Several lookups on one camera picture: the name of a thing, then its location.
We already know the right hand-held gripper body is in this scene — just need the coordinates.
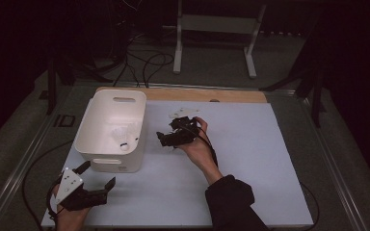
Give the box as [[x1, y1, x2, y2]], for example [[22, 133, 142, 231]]
[[168, 107, 203, 148]]

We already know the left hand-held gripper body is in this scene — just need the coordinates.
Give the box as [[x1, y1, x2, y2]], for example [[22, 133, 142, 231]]
[[55, 167, 109, 212]]

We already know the white shuttlecock with blue band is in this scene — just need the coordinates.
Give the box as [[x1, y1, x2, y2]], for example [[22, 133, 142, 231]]
[[111, 125, 133, 152]]

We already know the white plastic storage basket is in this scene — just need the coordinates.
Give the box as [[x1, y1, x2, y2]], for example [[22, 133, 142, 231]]
[[73, 89, 148, 173]]

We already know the person's right hand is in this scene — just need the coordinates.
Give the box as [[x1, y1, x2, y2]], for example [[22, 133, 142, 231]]
[[175, 116, 224, 186]]

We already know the person's left hand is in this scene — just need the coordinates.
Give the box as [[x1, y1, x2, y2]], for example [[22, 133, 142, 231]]
[[51, 185, 93, 231]]

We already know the black tripod stand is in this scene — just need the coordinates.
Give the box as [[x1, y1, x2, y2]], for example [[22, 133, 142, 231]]
[[259, 6, 328, 129], [45, 54, 114, 116]]

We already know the white metal stand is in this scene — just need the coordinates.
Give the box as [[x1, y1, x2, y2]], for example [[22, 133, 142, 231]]
[[163, 0, 268, 80]]

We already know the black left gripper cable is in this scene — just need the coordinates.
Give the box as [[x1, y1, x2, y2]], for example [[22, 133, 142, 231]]
[[21, 140, 75, 231]]

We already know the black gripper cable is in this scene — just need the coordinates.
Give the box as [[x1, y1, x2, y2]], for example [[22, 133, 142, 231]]
[[191, 124, 321, 231], [21, 140, 75, 231]]

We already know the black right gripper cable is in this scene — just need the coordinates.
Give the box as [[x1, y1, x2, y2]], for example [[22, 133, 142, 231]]
[[191, 124, 321, 231]]

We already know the metal floor frame rail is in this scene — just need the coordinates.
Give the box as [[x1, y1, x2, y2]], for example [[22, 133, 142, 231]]
[[0, 80, 370, 231]]

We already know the black square floor bracket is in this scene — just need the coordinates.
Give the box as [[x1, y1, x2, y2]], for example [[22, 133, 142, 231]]
[[53, 114, 77, 128]]

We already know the black floor cable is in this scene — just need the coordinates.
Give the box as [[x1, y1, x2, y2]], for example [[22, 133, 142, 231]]
[[112, 32, 148, 89], [142, 52, 175, 89]]

